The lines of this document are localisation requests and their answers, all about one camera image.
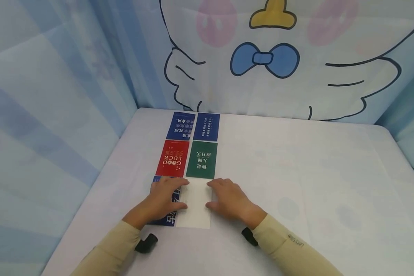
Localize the person's right hand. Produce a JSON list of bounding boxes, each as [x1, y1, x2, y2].
[[205, 178, 268, 231]]

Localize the person's left hand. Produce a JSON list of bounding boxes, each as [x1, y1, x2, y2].
[[123, 176, 191, 231]]

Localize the plain white card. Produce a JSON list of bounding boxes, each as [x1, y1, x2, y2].
[[175, 178, 214, 230]]

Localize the person's right forearm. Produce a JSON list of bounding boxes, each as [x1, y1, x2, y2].
[[251, 214, 345, 276]]

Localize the person's left forearm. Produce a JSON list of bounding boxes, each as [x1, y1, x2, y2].
[[70, 219, 143, 276]]

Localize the dark blue card, white print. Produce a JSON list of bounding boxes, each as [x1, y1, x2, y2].
[[148, 175, 181, 227]]

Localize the red card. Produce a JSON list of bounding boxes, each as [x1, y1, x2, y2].
[[155, 140, 190, 178]]

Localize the green card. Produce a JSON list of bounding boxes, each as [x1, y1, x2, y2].
[[186, 141, 218, 180]]

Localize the black wrist band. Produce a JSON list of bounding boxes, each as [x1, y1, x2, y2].
[[241, 227, 259, 247], [134, 233, 159, 254]]

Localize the blue card, large white text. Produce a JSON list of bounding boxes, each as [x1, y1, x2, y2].
[[166, 112, 196, 141]]

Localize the blue card, small white text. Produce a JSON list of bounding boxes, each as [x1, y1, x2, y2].
[[192, 112, 220, 142]]

